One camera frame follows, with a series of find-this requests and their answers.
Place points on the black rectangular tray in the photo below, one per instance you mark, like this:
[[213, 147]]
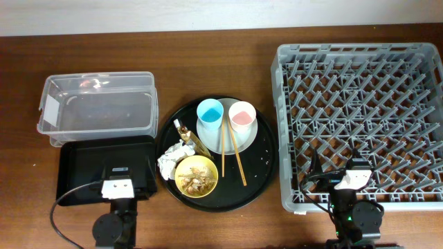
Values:
[[94, 161]]

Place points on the pink plastic cup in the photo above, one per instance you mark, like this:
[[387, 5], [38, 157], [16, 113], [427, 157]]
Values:
[[241, 115]]

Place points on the grey round plate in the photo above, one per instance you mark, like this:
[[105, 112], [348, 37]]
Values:
[[212, 139]]

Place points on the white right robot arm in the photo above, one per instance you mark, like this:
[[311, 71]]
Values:
[[357, 222]]

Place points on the grey dishwasher rack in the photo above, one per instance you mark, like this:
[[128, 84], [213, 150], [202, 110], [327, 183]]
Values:
[[383, 99]]

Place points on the yellow bowl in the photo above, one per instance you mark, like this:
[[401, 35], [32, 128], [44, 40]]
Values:
[[194, 161]]

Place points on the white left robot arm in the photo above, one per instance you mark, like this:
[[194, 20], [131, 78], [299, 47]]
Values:
[[117, 228]]

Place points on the left wooden chopstick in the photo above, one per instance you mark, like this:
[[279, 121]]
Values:
[[222, 147]]

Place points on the clear plastic waste bin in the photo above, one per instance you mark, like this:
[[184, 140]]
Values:
[[89, 106]]

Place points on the blue plastic cup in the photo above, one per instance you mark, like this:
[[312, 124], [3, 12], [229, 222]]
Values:
[[210, 113]]

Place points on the white tissue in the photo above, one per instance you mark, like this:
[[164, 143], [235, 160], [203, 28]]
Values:
[[168, 161]]

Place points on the food scraps and rice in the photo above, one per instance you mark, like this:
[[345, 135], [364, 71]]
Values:
[[197, 182]]

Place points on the gold foil wrapper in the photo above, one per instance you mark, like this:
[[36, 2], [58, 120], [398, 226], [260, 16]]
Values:
[[192, 140]]

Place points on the round black serving tray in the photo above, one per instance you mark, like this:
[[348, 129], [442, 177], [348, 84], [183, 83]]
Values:
[[259, 162]]

